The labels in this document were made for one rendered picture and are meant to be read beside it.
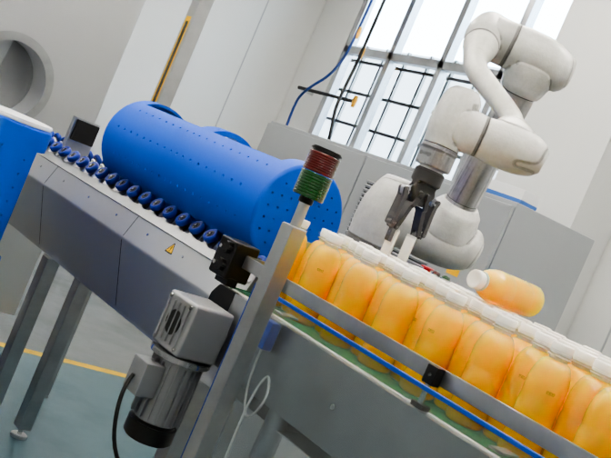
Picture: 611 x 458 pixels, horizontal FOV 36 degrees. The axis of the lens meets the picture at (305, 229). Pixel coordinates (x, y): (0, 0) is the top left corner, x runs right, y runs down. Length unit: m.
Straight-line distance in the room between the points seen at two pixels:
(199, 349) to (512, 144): 0.86
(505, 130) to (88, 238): 1.33
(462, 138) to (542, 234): 1.77
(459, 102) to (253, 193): 0.54
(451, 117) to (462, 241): 0.70
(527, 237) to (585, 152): 1.21
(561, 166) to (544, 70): 2.38
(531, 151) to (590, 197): 2.72
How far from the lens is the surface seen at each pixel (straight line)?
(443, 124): 2.26
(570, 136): 5.15
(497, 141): 2.26
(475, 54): 2.60
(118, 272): 2.77
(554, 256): 4.06
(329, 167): 1.79
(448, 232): 2.86
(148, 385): 2.05
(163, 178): 2.67
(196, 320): 2.01
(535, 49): 2.75
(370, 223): 2.87
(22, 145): 2.80
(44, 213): 3.27
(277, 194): 2.31
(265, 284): 1.80
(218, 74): 7.87
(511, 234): 3.87
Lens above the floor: 1.18
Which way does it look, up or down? 3 degrees down
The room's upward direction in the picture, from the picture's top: 23 degrees clockwise
